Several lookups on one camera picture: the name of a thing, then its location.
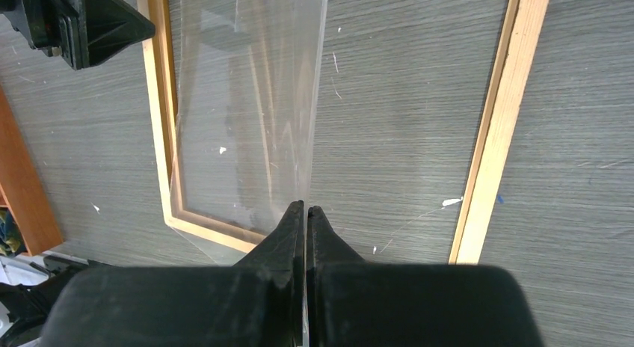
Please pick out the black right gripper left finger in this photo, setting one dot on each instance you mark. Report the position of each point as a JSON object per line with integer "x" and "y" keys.
{"x": 255, "y": 302}

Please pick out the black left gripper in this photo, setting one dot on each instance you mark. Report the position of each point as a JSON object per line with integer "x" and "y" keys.
{"x": 53, "y": 28}

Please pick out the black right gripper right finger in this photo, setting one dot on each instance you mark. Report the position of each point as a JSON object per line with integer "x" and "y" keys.
{"x": 355, "y": 302}

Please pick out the clear acrylic sheet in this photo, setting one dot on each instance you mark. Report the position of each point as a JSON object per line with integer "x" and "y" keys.
{"x": 247, "y": 95}

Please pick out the orange wooden picture frame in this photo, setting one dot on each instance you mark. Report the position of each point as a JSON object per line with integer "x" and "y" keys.
{"x": 517, "y": 45}

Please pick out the orange compartment tray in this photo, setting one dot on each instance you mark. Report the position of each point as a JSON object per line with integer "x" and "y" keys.
{"x": 23, "y": 190}

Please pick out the dark striped tape roll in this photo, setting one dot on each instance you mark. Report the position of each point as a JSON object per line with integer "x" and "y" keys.
{"x": 12, "y": 243}

